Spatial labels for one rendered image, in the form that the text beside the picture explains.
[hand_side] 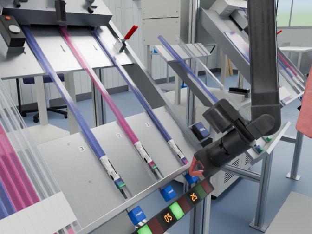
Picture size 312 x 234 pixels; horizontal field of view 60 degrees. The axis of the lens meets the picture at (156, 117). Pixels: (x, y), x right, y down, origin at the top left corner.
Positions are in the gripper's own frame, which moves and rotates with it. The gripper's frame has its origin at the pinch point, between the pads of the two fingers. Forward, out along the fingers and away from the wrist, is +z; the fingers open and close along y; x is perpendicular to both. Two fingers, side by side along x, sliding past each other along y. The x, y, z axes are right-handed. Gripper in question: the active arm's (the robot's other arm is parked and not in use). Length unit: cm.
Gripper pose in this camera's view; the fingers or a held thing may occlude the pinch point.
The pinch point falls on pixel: (191, 172)
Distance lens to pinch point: 74.7
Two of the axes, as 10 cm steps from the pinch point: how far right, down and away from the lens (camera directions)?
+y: -6.5, 2.0, -7.4
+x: 5.4, 8.1, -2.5
